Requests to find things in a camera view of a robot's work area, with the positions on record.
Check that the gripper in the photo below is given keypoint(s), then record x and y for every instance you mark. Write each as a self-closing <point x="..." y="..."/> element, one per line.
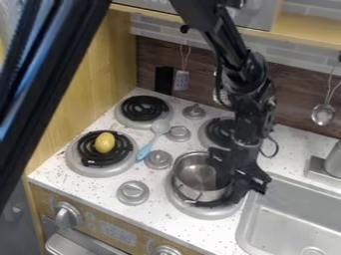
<point x="246" y="154"/>

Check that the silver pot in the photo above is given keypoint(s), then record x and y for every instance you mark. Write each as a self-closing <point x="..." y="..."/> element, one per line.
<point x="195" y="176"/>

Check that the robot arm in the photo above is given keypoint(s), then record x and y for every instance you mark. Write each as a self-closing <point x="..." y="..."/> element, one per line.
<point x="231" y="50"/>

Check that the toy sink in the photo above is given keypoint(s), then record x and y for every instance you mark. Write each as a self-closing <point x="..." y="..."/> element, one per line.
<point x="293" y="225"/>

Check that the blue spoon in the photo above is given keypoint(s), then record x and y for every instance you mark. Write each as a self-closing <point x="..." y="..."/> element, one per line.
<point x="153" y="137"/>

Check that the tap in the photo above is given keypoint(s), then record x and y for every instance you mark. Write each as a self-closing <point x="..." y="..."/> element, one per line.
<point x="333" y="162"/>

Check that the silver ladle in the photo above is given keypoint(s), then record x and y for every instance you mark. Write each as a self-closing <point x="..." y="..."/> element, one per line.
<point x="323" y="114"/>

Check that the toy stove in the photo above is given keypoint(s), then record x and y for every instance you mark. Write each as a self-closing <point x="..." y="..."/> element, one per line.
<point x="133" y="192"/>

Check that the yellow toy lemon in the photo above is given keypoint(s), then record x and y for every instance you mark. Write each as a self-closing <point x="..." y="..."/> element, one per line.
<point x="104" y="142"/>

